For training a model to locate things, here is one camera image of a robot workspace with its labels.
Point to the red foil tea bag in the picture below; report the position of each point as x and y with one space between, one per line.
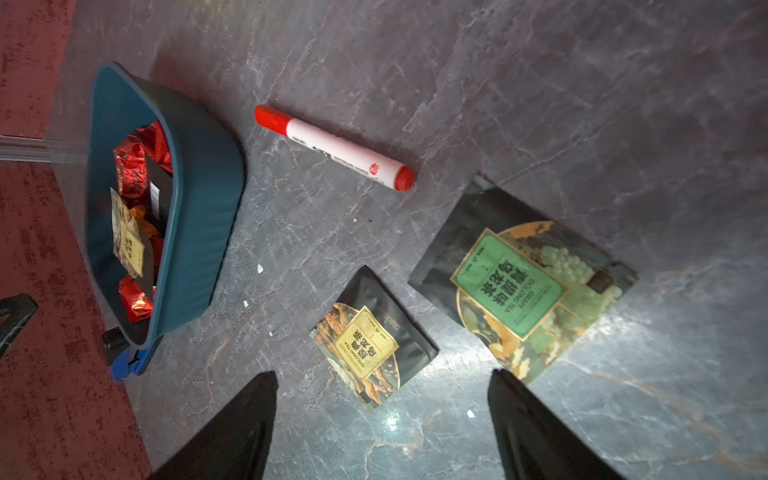
137 303
131 165

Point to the teal plastic storage box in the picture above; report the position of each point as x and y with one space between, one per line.
208 181

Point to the black yellow tea pouch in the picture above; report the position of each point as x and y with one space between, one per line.
370 341
132 245

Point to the black green tea pouch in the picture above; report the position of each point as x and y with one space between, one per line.
525 285

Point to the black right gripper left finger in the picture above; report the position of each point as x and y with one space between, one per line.
235 444

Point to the red white marker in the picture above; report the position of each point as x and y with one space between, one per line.
382 169

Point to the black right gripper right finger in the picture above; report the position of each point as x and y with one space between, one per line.
533 443

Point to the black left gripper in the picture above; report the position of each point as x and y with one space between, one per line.
15 312

